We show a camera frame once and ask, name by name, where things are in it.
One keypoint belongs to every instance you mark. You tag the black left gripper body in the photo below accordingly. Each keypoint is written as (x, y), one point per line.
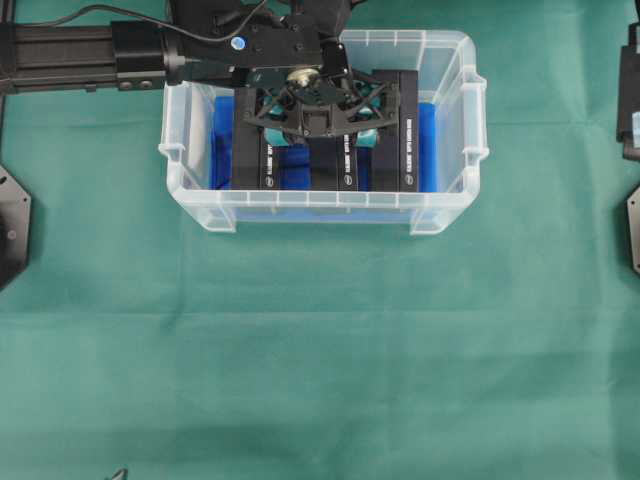
(323, 96)

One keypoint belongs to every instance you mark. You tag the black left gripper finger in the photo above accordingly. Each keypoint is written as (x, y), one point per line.
(277, 138)
(366, 139)

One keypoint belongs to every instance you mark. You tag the black camera box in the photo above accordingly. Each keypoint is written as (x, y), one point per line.
(395, 158)
(333, 164)
(255, 164)

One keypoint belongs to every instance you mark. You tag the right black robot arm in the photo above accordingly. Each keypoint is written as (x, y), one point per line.
(627, 127)

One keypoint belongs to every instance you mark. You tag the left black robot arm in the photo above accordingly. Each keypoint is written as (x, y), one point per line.
(215, 43)

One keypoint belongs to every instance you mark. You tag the clear plastic storage case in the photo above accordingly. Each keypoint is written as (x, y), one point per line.
(448, 78)

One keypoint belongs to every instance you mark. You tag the blue foam liner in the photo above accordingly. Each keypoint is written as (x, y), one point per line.
(294, 162)

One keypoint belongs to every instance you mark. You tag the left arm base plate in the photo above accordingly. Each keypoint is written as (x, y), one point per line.
(15, 223)

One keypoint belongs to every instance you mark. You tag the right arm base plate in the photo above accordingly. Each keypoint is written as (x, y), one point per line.
(633, 215)

